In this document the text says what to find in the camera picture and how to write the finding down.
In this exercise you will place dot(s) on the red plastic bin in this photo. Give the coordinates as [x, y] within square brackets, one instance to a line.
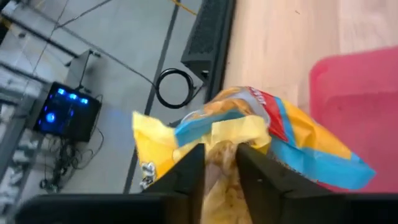
[357, 109]

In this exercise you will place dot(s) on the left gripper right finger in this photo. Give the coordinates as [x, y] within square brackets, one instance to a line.
[264, 183]

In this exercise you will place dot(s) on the black metal table frame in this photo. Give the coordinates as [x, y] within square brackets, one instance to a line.
[228, 37]

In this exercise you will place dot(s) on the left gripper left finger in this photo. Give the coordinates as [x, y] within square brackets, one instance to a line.
[186, 180]

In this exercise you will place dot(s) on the yellow blue chips bag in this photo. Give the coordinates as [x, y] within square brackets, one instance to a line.
[236, 124]

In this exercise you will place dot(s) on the black perforated computer case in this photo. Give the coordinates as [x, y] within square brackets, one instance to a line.
[202, 34]

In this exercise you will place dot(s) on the black computer blue lights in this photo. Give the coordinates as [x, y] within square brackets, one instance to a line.
[68, 124]

